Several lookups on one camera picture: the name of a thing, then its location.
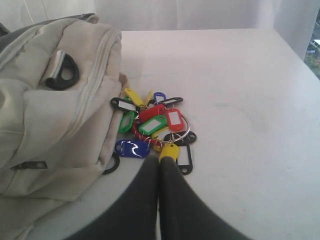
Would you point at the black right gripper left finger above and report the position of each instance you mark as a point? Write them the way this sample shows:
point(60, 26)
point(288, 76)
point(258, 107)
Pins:
point(133, 215)

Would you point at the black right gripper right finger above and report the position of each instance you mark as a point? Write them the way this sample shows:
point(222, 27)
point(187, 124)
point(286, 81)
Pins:
point(183, 215)

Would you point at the colourful key tag bunch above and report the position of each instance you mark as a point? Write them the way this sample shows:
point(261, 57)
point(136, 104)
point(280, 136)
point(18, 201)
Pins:
point(155, 124)

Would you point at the cream duffel bag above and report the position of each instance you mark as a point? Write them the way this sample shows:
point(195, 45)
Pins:
point(57, 125)

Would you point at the white backdrop curtain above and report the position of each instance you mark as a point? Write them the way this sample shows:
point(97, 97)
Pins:
point(293, 20)

